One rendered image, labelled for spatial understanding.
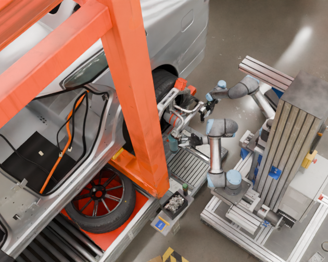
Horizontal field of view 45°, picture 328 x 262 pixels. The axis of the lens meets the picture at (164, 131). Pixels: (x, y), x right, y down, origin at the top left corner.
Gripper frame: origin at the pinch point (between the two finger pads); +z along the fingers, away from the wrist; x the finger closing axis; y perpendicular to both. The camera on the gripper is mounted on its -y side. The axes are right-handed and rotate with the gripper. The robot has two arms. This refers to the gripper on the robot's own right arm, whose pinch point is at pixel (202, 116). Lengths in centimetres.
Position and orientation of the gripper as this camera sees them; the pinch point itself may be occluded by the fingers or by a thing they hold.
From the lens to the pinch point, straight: 363.5
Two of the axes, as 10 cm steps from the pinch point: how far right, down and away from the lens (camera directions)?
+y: -0.7, -5.1, -8.6
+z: -6.2, 7.0, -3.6
